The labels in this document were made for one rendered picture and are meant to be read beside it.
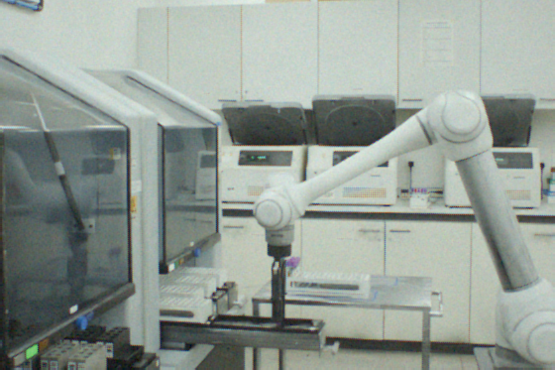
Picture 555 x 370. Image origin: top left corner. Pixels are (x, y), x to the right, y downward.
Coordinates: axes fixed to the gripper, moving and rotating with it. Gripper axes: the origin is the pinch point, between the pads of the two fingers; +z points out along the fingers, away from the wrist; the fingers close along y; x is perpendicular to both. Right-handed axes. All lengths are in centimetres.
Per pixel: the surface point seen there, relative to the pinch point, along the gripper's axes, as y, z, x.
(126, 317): 35.2, -4.5, -34.4
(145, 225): 21.3, -27.1, -34.4
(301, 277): -30.8, -3.4, 2.5
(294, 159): -230, -33, -32
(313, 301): -24.1, 3.0, 7.6
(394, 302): -26.3, 2.3, 34.3
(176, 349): 10.2, 11.5, -28.7
